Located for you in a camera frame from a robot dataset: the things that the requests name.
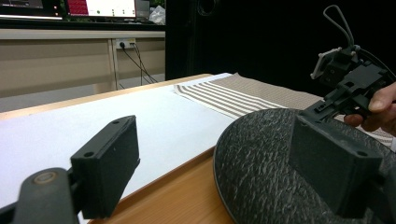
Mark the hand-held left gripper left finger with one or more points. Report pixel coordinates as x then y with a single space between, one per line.
106 168

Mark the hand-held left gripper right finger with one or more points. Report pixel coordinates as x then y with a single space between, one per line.
333 168

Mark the black round textured plate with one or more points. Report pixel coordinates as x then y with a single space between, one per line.
258 161

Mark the brown wooden tray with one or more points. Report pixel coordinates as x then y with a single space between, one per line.
186 199

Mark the white board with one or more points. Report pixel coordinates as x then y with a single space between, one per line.
155 124

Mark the beige striped placemat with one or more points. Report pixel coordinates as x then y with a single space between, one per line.
249 90

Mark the dark curtain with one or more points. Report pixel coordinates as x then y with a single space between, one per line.
264 40

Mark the beige desk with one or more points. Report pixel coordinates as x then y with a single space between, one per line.
62 62

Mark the lit computer monitor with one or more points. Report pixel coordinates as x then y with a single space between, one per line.
106 7

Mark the white plastic bag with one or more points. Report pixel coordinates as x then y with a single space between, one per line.
158 15

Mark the dark computer monitor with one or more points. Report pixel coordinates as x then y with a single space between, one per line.
28 6

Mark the white wall power outlet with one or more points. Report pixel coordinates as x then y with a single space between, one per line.
126 43

